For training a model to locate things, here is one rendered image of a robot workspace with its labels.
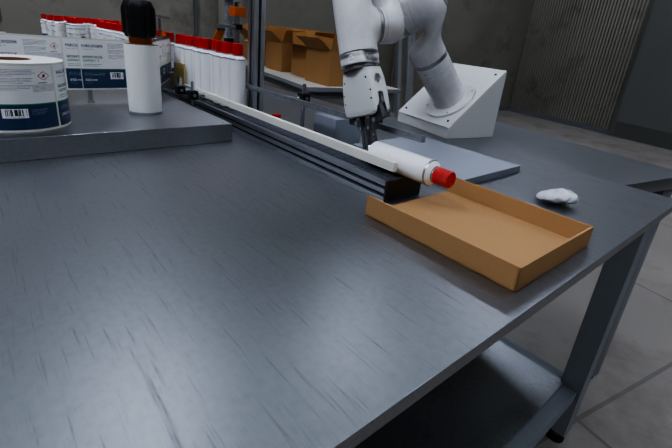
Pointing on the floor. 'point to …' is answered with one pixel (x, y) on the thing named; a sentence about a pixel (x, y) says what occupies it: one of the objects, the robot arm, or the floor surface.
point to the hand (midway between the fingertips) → (369, 139)
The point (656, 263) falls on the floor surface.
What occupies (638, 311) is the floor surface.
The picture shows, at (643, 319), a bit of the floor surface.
